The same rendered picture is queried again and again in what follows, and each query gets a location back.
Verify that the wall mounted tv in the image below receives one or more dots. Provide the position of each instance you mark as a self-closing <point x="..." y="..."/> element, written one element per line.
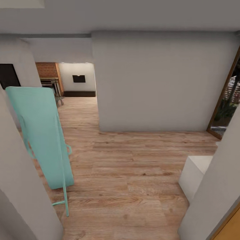
<point x="78" y="78"/>

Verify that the cabinet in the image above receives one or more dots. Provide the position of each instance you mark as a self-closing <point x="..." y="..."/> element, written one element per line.
<point x="80" y="93"/>

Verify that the wood fireplace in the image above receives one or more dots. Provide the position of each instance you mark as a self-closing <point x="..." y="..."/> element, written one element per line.
<point x="52" y="83"/>

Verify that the picture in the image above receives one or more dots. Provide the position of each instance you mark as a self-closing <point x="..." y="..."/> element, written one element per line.
<point x="8" y="76"/>

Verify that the coffee table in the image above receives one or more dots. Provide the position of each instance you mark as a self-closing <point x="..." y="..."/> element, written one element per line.
<point x="59" y="99"/>

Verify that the standing mirror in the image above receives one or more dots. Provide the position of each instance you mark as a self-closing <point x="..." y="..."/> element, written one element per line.
<point x="37" y="112"/>

